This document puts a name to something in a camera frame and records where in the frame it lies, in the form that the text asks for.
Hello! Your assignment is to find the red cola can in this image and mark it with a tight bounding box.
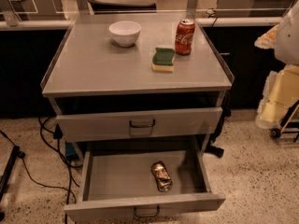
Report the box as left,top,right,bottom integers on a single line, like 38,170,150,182
175,19,195,55

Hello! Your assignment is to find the black stand base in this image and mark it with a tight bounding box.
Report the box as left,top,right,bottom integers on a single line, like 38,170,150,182
0,146,20,201

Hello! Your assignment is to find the white ceramic bowl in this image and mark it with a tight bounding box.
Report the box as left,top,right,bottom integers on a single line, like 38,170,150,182
109,21,141,48

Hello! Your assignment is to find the open grey middle drawer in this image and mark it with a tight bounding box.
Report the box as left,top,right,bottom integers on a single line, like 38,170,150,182
64,136,225,221

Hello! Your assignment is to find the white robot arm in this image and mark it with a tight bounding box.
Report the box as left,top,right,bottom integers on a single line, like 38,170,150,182
254,1,299,129

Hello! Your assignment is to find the green and yellow sponge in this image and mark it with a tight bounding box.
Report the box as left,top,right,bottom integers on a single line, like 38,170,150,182
151,48,175,72

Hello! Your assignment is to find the orange soda can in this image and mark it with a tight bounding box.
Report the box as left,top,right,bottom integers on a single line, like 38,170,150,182
151,161,173,192

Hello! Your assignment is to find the closed grey upper drawer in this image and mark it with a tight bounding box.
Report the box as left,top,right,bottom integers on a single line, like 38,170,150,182
57,107,222,142

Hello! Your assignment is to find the grey drawer cabinet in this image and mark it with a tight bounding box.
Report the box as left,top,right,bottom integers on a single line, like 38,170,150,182
40,12,235,161

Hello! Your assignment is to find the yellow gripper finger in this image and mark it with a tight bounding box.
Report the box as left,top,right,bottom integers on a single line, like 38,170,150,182
255,64,299,129
254,24,278,49

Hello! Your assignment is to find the wheeled cart leg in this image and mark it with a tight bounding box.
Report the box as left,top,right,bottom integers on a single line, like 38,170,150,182
270,100,299,142

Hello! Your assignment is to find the black floor cable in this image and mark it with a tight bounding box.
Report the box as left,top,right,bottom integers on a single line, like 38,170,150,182
0,117,83,224

